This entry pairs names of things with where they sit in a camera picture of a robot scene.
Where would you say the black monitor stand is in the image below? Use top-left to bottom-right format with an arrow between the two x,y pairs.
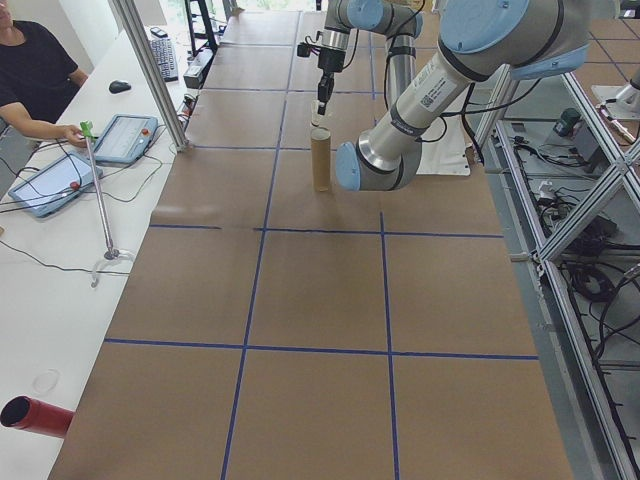
184,0 -> 224,56

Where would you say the black cable bundle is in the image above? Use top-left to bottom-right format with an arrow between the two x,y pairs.
559,234 -> 640,361

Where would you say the V-shaped metal bar frame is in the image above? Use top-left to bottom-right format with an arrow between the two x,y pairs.
469,64 -> 640,480

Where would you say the person's right hand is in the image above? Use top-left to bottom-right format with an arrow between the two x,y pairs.
62,124 -> 94,149

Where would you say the dark green device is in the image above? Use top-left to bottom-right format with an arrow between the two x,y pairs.
558,108 -> 585,137

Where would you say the person's right forearm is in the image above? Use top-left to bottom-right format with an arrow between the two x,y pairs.
0,102 -> 76,146

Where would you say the distant white mount plate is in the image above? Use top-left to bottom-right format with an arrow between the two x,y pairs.
591,67 -> 640,121

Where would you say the white feather shuttlecock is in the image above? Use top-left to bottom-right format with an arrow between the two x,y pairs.
309,99 -> 334,130

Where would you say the black box with white label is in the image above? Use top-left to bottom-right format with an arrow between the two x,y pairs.
182,49 -> 214,91

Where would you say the green handled reach grabber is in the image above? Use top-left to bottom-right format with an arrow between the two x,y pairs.
78,119 -> 136,290

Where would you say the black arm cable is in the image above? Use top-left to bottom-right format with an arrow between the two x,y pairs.
344,0 -> 546,164

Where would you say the aluminium profile post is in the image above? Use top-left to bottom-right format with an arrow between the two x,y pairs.
106,0 -> 192,154

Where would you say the red tube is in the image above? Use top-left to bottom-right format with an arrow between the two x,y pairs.
0,394 -> 77,440

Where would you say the brown cardboard tube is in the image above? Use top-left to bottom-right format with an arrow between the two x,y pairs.
309,127 -> 334,193

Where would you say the person in black shirt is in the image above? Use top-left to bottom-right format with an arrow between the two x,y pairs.
0,0 -> 90,126

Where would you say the black computer keyboard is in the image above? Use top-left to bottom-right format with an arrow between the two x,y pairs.
148,37 -> 180,84

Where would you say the blue grey teach pendant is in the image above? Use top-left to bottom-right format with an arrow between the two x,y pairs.
7,151 -> 105,220
92,113 -> 160,169

